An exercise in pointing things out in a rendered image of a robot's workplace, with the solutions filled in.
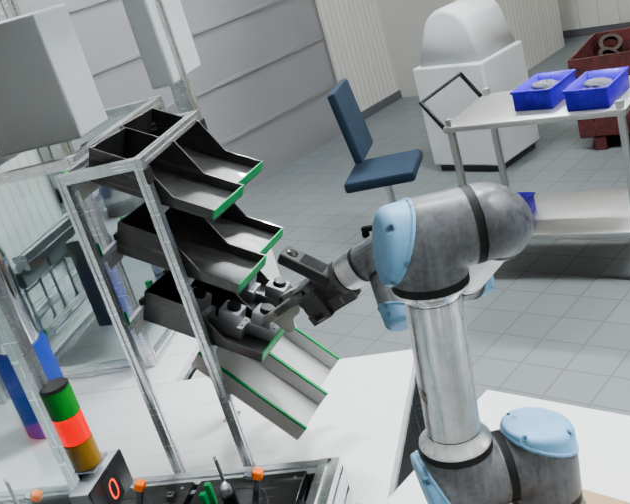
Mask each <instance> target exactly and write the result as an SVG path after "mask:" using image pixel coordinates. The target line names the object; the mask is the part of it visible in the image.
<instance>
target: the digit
mask: <svg viewBox="0 0 630 504"><path fill-rule="evenodd" d="M101 484H102V486H103V488H104V491H105V493H106V495H107V497H108V500H109V502H110V504H118V503H119V501H120V500H121V498H122V496H123V495H124V493H125V491H124V489H123V486H122V484H121V482H120V480H119V477H118V475H117V473H116V470H115V468H114V466H113V465H112V466H111V468H110V469H109V471H108V472H107V474H106V476H105V477H104V479H103V480H102V482H101Z"/></svg>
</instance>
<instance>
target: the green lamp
mask: <svg viewBox="0 0 630 504"><path fill-rule="evenodd" d="M40 397H41V399H42V401H43V404H44V406H45V408H46V410H47V412H48V415H49V417H50V419H51V421H53V422H62V421H65V420H68V419H70V418H71V417H73V416H74V415H76V414H77V413H78V412H79V410H80V405H79V403H78V401H77V398H76V396H75V394H74V392H73V389H72V387H71V385H70V383H68V385H67V387H66V388H64V389H63V390H62V391H60V392H58V393H56V394H54V395H51V396H41V395H40Z"/></svg>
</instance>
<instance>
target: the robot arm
mask: <svg viewBox="0 0 630 504"><path fill-rule="evenodd" d="M533 228H534V220H533V215H532V212H531V209H530V207H529V206H528V204H527V202H526V201H525V200H524V199H523V198H522V197H521V196H520V195H519V194H518V193H516V192H515V191H513V190H512V189H510V188H508V187H506V186H503V185H500V184H497V183H491V182H474V183H469V184H465V185H462V186H458V187H454V188H450V189H445V190H441V191H437V192H433V193H429V194H425V195H421V196H417V197H413V198H403V199H401V200H400V201H397V202H394V203H391V204H387V205H384V206H382V207H381V208H379V209H378V211H377V212H376V214H375V216H374V219H373V225H372V235H370V236H369V237H367V238H366V239H364V240H363V241H361V242H360V243H358V244H356V245H355V246H353V247H352V248H350V249H349V250H347V251H346V252H344V253H342V254H341V255H339V256H338V257H337V258H335V260H334V261H332V262H330V263H329V265H328V264H326V263H324V262H322V261H320V260H318V259H316V258H314V257H312V256H310V255H308V254H306V253H304V252H302V251H300V250H298V249H296V248H294V247H292V246H290V245H288V246H287V247H286V248H285V249H284V250H283V251H282V252H281V253H280V254H279V257H278V260H277V262H278V264H280V265H282V266H284V267H286V268H288V269H290V270H292V271H294V272H296V273H298V274H300V275H302V276H304V277H306V278H305V279H304V280H302V281H301V282H299V283H298V284H296V285H295V286H294V287H292V288H291V289H289V290H288V291H287V292H285V293H284V294H283V295H281V296H280V297H279V302H278V303H279V306H277V307H276V308H274V309H273V310H271V311H270V312H269V313H267V314H266V315H265V316H264V317H263V320H262V322H261V325H262V326H264V325H266V324H268V323H270V322H273V323H275V324H276V325H278V326H279V327H280V328H282V329H283V330H285V331H286V332H288V333H290V332H293V331H294V330H295V324H294V317H295V316H297V315H298V314H299V312H300V307H301V308H302V309H304V311H305V313H306V314H307V315H308V316H309V317H308V319H309V320H310V321H311V323H312V324H313V325H314V326H316V325H318V324H320V323H321V322H323V321H325V320H326V319H328V318H330V317H331V316H333V314H334V313H335V312H336V311H337V310H339V309H341V308H342V307H344V306H346V305H347V304H349V303H351V302H352V301H354V300H356V299H357V297H358V295H359V294H360V293H361V291H362V289H361V288H360V287H362V286H363V285H365V284H366V283H368V282H370V283H371V286H372V290H373V293H374V296H375V299H376V302H377V309H378V311H379V312H380V314H381V317H382V320H383V322H384V325H385V327H386V328H387V329H388V330H390V331H395V332H398V331H404V330H408V329H409V334H410V340H411V346H412V352H413V357H414V363H415V369H416V375H417V381H418V386H419V392H420V398H421V404H422V410H423V415H424V421H425V427H426V429H425V430H424V431H423V432H422V433H421V435H420V437H419V448H420V451H419V450H416V451H415V452H413V453H412V454H411V455H410V458H411V462H412V465H413V468H414V471H415V474H416V477H417V479H418V482H419V484H420V487H421V489H422V492H423V494H424V497H425V499H426V501H427V503H428V504H587V503H586V501H585V499H584V497H583V493H582V483H581V473H580V464H579V455H578V452H579V444H578V442H577V439H576V433H575V429H574V426H573V425H572V423H571V422H570V421H569V420H568V419H567V418H566V417H565V416H563V415H562V414H560V413H558V412H556V411H553V410H549V409H546V408H541V407H522V408H517V409H514V410H511V411H509V412H507V413H506V415H504V416H503V417H502V419H501V422H500V425H499V426H500V429H498V430H494V431H490V429H489V428H488V427H487V426H486V425H485V424H484V423H482V422H480V418H479V411H478V404H477V397H476V390H475V383H474V376H473V370H472V363H471V356H470V349H469V342H468V335H467V328H466V321H465V315H464V308H463V302H464V301H468V300H476V299H479V298H481V297H483V296H486V295H489V294H491V293H492V291H493V289H494V277H493V274H494V273H495V272H496V270H497V269H498V268H499V267H500V266H501V265H502V263H503V262H504V261H506V260H509V259H512V258H514V257H516V256H517V255H518V254H519V253H521V252H522V250H523V249H524V248H525V247H526V246H527V244H528V243H529V241H530V239H531V237H532V234H533ZM298 305H299V306H300V307H299V306H298ZM290 308H291V309H290ZM289 309H290V310H289ZM287 310H288V311H287ZM286 311H287V312H286ZM325 317H326V318H325ZM323 318H324V319H323ZM320 320H321V321H320ZM318 321H319V322H318Z"/></svg>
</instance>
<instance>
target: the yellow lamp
mask: <svg viewBox="0 0 630 504"><path fill-rule="evenodd" d="M63 447H64V446H63ZM64 449H65V452H66V454H67V456H68V458H69V460H70V462H71V465H72V467H73V469H74V470H75V471H77V472H83V471H87V470H89V469H91V468H93V467H95V466H96V465H97V464H98V463H99V462H100V461H101V459H102V455H101V453H100V450H99V448H98V446H97V444H96V441H95V439H94V437H93V435H92V432H91V435H90V437H89V438H88V439H87V440H86V441H84V442H83V443H81V444H79V445H77V446H74V447H64Z"/></svg>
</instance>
